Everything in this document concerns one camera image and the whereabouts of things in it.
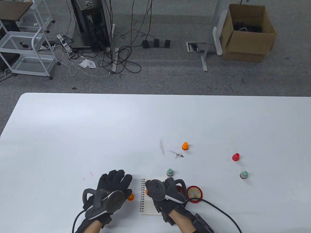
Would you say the aluminium floor rail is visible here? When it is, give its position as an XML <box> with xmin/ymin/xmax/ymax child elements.
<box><xmin>111</xmin><ymin>47</ymin><xmax>119</xmax><ymax>73</ymax></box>

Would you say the person's left hand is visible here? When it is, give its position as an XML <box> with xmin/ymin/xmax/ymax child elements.
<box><xmin>83</xmin><ymin>170</ymin><xmax>134</xmax><ymax>228</ymax></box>

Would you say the metal floor outlet box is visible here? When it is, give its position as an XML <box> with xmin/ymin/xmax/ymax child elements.
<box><xmin>186</xmin><ymin>42</ymin><xmax>216</xmax><ymax>54</ymax></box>

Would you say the grey metal table leg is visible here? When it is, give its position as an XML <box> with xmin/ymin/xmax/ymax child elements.
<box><xmin>200</xmin><ymin>0</ymin><xmax>223</xmax><ymax>72</ymax></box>

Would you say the spiral lined notebook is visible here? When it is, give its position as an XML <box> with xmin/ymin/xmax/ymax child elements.
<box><xmin>140</xmin><ymin>177</ymin><xmax>169</xmax><ymax>216</ymax></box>

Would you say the black wrist camera strap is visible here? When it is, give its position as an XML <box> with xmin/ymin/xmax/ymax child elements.
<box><xmin>192</xmin><ymin>213</ymin><xmax>215</xmax><ymax>233</ymax></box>

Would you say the person's left forearm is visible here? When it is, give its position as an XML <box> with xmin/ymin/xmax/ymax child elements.
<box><xmin>81</xmin><ymin>220</ymin><xmax>104</xmax><ymax>233</ymax></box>

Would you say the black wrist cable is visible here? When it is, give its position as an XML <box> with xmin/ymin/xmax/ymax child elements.
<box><xmin>72</xmin><ymin>210</ymin><xmax>86</xmax><ymax>233</ymax></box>
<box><xmin>187</xmin><ymin>198</ymin><xmax>243</xmax><ymax>233</ymax></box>

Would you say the black grey handheld controller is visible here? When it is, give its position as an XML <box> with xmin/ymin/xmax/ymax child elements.
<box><xmin>82</xmin><ymin>189</ymin><xmax>125</xmax><ymax>220</ymax></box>
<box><xmin>146</xmin><ymin>177</ymin><xmax>187</xmax><ymax>204</ymax></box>

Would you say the person's right forearm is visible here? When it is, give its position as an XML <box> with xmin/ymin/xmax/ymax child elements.
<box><xmin>170</xmin><ymin>210</ymin><xmax>198</xmax><ymax>233</ymax></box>

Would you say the white plastic bar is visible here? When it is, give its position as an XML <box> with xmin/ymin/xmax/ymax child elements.
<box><xmin>213</xmin><ymin>10</ymin><xmax>227</xmax><ymax>56</ymax></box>

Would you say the white cable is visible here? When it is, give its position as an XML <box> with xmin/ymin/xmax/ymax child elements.
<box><xmin>58</xmin><ymin>45</ymin><xmax>112</xmax><ymax>78</ymax></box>

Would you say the black foot pedal switch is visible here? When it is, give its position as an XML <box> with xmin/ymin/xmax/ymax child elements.
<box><xmin>142</xmin><ymin>39</ymin><xmax>172</xmax><ymax>49</ymax></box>

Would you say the white wire cart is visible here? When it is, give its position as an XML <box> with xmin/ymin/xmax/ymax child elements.
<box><xmin>0</xmin><ymin>0</ymin><xmax>61</xmax><ymax>80</ymax></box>

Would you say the tangle of black cables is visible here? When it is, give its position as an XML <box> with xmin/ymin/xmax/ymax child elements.
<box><xmin>98</xmin><ymin>0</ymin><xmax>156</xmax><ymax>74</ymax></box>

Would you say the white paper tag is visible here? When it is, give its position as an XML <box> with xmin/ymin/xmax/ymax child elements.
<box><xmin>79</xmin><ymin>58</ymin><xmax>96</xmax><ymax>69</ymax></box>

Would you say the red yellow-labelled ink pad lid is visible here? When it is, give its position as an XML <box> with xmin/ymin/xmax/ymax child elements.
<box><xmin>186</xmin><ymin>185</ymin><xmax>203</xmax><ymax>204</ymax></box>

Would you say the person's right hand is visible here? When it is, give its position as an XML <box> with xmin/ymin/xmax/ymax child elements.
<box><xmin>145</xmin><ymin>180</ymin><xmax>189</xmax><ymax>226</ymax></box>

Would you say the brown wooden side table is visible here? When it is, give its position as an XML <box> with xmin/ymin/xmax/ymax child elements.
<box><xmin>0</xmin><ymin>1</ymin><xmax>33</xmax><ymax>22</ymax></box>

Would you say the brown cardboard box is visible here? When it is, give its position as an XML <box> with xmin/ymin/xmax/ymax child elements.
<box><xmin>220</xmin><ymin>4</ymin><xmax>277</xmax><ymax>63</ymax></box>

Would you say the black computer cabinet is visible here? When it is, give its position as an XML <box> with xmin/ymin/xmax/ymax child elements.
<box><xmin>70</xmin><ymin>0</ymin><xmax>112</xmax><ymax>52</ymax></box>

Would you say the white power strip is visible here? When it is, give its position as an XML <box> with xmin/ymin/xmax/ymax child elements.
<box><xmin>57</xmin><ymin>34</ymin><xmax>73</xmax><ymax>53</ymax></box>

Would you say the bundle of black cords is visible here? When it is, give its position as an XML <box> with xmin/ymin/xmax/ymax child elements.
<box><xmin>233</xmin><ymin>21</ymin><xmax>263</xmax><ymax>33</ymax></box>

